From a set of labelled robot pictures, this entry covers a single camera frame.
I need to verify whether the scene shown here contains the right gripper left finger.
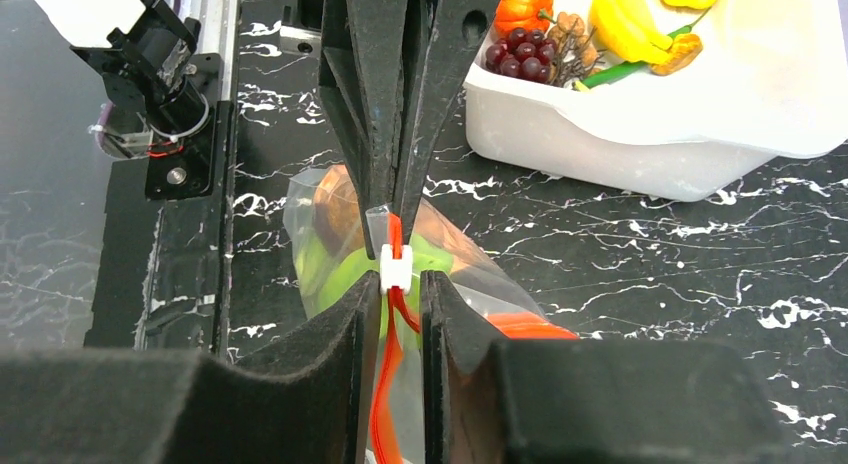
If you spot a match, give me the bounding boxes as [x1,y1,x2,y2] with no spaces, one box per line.
[1,271,381,463]

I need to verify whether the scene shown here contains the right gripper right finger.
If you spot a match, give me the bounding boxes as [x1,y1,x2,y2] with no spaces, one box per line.
[420,271,793,463]

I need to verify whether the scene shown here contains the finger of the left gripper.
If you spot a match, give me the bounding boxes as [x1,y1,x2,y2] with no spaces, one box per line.
[319,0,408,219]
[394,0,500,242]

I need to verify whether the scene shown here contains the green toy cabbage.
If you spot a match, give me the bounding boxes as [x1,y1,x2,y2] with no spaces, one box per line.
[294,232,458,356]

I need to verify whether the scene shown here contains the brown toy kiwi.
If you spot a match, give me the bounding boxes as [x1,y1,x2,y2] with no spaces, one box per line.
[313,164,364,258]

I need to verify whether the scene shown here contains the clear orange-zip bag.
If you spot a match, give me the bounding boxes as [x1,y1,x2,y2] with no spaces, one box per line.
[284,168,575,463]

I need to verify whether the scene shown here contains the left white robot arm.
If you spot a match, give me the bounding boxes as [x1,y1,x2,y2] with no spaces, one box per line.
[35,0,500,240]

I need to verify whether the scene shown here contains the orange toy tomato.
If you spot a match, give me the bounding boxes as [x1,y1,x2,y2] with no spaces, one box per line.
[493,0,554,38]

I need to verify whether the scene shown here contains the dark red toy grapes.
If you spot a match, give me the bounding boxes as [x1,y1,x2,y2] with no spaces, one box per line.
[483,28,558,84]

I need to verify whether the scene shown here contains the yellow toy bananas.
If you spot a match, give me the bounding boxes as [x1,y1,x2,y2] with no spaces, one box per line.
[589,0,704,76]

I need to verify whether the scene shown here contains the black marble table mat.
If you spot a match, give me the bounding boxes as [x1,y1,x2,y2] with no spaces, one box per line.
[1,0,847,463]

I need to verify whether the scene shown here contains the white plastic bin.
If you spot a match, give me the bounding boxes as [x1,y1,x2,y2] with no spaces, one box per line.
[465,0,847,202]

